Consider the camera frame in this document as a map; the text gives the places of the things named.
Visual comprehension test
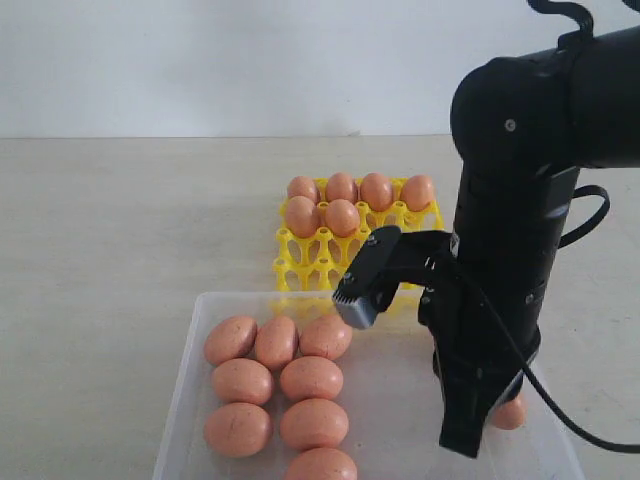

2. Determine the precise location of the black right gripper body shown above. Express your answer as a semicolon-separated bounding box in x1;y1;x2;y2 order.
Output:
417;244;543;400

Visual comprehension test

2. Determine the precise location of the brown egg bin bottom edge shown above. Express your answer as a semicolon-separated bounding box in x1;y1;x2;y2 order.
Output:
284;448;358;480

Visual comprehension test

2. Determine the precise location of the brown egg tray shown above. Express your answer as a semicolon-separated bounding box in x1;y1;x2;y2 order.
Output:
287;176;321;204
325;172;359;204
359;172;394;212

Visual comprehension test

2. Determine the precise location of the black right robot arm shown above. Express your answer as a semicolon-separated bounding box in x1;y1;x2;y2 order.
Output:
419;28;639;458

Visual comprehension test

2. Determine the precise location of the brown egg centre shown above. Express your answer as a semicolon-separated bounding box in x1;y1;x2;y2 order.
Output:
299;314;353;360

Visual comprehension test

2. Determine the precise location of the brown egg top right corner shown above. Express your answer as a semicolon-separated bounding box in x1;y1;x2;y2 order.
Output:
279;356;344;402

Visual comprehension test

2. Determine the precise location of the yellow plastic egg tray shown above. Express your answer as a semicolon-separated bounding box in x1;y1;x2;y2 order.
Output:
273;177;444;291

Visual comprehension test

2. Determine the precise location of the clear plastic bin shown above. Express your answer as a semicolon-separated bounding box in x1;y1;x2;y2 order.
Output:
153;291;583;479

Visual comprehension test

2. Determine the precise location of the brown egg upper middle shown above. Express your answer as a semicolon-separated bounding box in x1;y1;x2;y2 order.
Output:
254;315;299;371

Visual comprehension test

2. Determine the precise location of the brown egg lower right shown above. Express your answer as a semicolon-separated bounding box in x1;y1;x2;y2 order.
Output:
211;358;274;405

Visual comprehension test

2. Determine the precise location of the brown egg large upper left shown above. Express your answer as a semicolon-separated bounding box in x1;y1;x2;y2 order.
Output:
204;315;258;366

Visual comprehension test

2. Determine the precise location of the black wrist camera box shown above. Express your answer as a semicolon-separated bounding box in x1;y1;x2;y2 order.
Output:
332;225;450;330

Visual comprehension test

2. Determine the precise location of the black flat ribbon cable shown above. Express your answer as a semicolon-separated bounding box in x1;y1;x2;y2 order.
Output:
557;184;612;249

